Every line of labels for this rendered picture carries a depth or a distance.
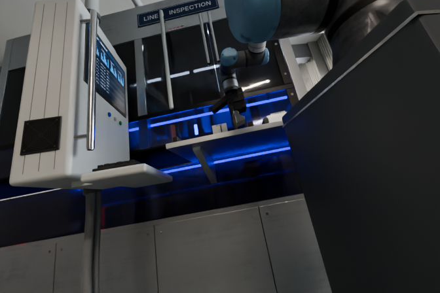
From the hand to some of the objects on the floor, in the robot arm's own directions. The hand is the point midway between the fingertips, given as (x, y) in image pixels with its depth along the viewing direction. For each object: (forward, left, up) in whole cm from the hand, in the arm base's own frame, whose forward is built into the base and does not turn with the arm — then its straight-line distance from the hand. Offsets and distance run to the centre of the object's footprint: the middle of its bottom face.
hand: (235, 129), depth 94 cm
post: (+13, -46, -94) cm, 106 cm away
